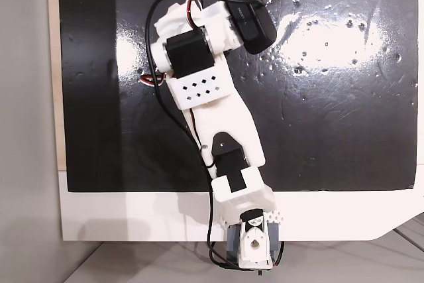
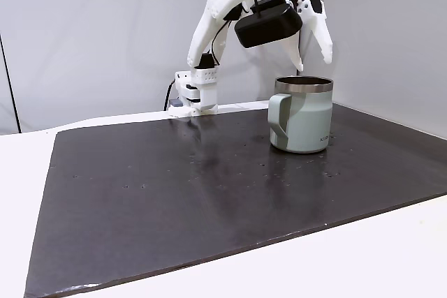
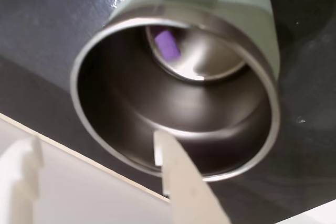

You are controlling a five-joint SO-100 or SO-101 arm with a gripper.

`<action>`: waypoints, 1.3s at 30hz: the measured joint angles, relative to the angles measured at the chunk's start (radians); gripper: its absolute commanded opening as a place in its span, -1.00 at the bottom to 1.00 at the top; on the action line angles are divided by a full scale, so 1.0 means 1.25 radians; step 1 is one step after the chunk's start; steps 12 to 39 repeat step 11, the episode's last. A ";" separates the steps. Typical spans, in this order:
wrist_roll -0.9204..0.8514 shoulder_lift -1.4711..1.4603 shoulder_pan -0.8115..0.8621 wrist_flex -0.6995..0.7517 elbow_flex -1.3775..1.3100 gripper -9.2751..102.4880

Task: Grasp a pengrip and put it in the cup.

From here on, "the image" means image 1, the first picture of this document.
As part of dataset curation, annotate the black glossy mat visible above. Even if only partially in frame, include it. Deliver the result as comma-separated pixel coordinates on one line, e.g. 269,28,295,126
58,0,417,194

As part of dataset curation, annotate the grey table clamp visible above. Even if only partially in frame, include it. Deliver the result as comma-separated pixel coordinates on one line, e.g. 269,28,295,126
269,223,283,258
226,224,243,258

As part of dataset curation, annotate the black oval camera box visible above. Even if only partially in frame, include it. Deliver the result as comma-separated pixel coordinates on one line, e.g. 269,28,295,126
216,0,278,56

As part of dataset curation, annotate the black cable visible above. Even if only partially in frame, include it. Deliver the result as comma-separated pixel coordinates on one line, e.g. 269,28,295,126
145,0,286,269

